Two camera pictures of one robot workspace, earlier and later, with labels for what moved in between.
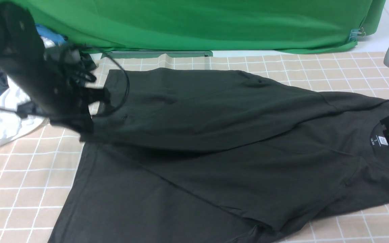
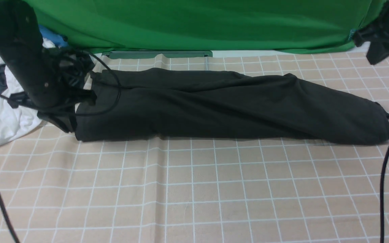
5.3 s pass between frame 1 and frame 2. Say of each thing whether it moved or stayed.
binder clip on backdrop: stayed
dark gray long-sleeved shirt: moved
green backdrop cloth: stayed
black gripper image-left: moved
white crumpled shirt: stayed
